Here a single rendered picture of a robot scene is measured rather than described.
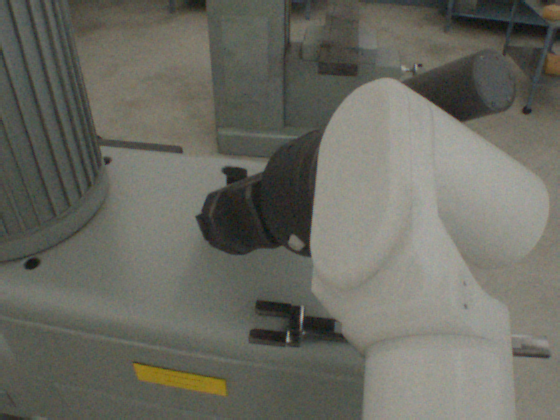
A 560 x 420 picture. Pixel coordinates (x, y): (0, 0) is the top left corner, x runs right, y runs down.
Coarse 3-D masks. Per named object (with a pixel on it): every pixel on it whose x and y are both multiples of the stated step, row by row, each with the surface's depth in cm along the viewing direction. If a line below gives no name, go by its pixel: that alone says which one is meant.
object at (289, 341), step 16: (256, 304) 44; (272, 304) 44; (288, 304) 44; (304, 320) 43; (320, 320) 43; (336, 320) 43; (256, 336) 41; (272, 336) 41; (288, 336) 41; (304, 336) 42; (320, 336) 42; (336, 336) 41; (512, 336) 41; (528, 336) 41; (544, 336) 41; (512, 352) 40; (528, 352) 40; (544, 352) 40
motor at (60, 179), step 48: (0, 0) 36; (48, 0) 41; (0, 48) 38; (48, 48) 42; (0, 96) 40; (48, 96) 43; (0, 144) 42; (48, 144) 45; (96, 144) 53; (0, 192) 44; (48, 192) 47; (96, 192) 53; (0, 240) 47; (48, 240) 49
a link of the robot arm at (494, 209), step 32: (448, 64) 28; (480, 64) 26; (448, 96) 27; (480, 96) 26; (512, 96) 27; (448, 128) 24; (448, 160) 24; (480, 160) 25; (512, 160) 28; (448, 192) 25; (480, 192) 25; (512, 192) 26; (544, 192) 28; (448, 224) 26; (480, 224) 26; (512, 224) 27; (544, 224) 27; (480, 256) 28; (512, 256) 28
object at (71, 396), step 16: (64, 384) 57; (64, 400) 59; (80, 400) 58; (96, 400) 57; (112, 400) 56; (128, 400) 56; (80, 416) 61; (96, 416) 60; (112, 416) 59; (128, 416) 58; (144, 416) 57; (160, 416) 56; (176, 416) 56; (192, 416) 55; (208, 416) 54
